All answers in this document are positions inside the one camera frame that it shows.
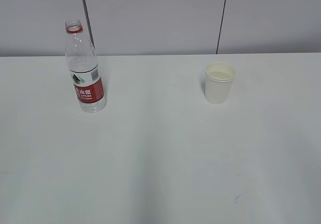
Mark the white paper cup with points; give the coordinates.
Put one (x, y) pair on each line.
(220, 71)
(217, 87)

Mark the clear plastic water bottle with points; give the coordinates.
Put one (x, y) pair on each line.
(82, 63)

